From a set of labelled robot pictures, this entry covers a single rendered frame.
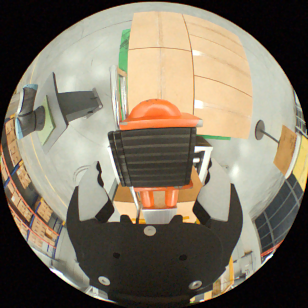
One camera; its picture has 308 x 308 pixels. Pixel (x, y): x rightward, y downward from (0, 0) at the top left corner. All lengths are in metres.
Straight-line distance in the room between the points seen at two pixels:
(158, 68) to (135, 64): 0.14
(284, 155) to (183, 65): 1.62
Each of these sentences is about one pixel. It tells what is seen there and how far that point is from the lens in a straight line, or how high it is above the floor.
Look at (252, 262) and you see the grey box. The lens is 1.38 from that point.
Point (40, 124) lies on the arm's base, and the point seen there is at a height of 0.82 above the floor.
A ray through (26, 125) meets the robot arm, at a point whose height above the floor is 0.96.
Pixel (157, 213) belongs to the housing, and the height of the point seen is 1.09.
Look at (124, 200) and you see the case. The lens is 0.45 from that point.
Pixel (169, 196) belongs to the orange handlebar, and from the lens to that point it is 0.17.
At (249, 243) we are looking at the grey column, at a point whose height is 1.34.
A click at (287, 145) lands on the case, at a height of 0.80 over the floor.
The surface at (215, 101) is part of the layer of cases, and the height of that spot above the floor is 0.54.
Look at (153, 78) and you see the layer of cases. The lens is 0.66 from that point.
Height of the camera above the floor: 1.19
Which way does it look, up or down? 60 degrees down
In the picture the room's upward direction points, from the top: 179 degrees counter-clockwise
